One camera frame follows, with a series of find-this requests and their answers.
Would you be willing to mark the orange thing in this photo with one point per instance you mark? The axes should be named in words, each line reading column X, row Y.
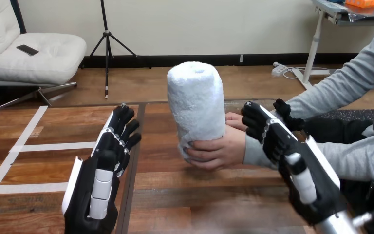
column 364, row 3

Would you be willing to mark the person's hand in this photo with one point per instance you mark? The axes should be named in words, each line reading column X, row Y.
column 225, row 151
column 233, row 120

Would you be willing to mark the white desk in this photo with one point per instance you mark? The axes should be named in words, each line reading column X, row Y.
column 312, row 48

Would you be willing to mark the black phone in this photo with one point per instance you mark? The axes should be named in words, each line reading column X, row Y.
column 27, row 50

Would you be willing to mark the white cushioned chair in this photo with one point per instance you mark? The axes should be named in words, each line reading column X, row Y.
column 38, row 55

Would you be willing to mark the black tripod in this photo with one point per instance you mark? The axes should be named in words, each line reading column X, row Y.
column 106, row 48

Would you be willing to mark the white towel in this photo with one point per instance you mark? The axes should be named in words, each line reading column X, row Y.
column 196, row 103

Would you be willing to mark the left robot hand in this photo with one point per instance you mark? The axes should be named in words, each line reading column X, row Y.
column 83, row 200

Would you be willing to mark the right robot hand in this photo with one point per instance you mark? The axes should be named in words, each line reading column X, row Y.
column 322, row 197

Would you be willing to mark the person's forearm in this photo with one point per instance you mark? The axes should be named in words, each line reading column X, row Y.
column 319, row 93
column 361, row 158

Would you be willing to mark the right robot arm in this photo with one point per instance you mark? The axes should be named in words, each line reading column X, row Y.
column 337, row 227

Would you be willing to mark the white power strip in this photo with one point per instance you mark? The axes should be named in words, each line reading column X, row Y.
column 278, row 69

